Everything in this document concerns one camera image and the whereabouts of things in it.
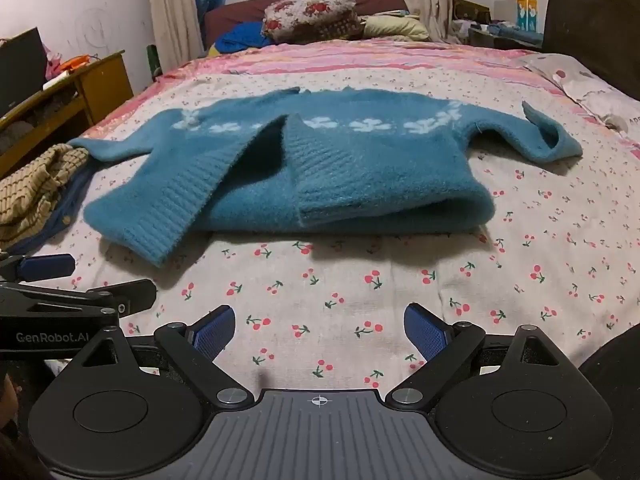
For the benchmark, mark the wooden desk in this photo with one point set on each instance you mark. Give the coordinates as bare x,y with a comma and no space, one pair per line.
105,85

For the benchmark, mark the brown bag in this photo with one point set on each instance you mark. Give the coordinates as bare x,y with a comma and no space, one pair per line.
470,10

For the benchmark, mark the black monitor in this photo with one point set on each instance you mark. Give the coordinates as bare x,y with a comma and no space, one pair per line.
20,70

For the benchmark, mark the cherry print bed sheet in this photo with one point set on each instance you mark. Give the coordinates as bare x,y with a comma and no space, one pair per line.
350,285

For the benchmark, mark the olive green pillow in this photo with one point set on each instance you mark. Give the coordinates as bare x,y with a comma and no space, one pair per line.
395,27

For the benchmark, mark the dark wooden headboard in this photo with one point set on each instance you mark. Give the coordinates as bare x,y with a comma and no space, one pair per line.
595,20

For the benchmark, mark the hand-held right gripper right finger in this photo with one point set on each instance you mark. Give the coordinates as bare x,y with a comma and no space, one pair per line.
425,332

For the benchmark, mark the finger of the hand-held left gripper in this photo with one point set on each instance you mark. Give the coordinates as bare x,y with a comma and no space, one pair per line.
47,266
135,295

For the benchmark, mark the teal knit sweater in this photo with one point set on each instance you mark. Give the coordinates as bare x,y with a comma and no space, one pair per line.
350,175

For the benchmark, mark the dark green object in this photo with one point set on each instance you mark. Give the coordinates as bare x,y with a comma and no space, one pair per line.
153,62

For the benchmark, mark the maroon bed board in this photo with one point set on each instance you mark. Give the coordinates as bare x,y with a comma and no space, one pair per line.
235,15

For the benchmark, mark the floral red white pillow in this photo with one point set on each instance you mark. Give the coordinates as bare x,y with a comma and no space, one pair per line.
310,10

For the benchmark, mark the dark nightstand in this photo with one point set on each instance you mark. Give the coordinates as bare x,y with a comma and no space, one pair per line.
500,41

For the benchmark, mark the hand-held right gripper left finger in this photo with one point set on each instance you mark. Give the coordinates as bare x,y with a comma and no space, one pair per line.
212,332

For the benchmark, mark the folded blue clothes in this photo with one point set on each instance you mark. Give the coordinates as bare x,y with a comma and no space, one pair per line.
515,32

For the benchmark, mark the navy garment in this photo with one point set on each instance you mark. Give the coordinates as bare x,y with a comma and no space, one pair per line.
70,205

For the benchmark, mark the blue cloth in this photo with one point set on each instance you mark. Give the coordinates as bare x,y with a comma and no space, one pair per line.
240,37

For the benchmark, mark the pink cloth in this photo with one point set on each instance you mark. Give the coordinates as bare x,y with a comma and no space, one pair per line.
51,60

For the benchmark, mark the pink striped blanket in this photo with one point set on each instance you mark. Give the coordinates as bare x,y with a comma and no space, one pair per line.
350,60

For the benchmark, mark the orange toy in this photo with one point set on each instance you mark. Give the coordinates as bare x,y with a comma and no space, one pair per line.
75,62

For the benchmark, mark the yellow and blue package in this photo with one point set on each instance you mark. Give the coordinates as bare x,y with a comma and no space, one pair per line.
527,10

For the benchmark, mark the beige striped garment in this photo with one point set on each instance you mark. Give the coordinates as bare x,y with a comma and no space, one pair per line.
35,185

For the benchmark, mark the white printed pillow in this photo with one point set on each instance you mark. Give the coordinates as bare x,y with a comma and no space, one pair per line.
590,85

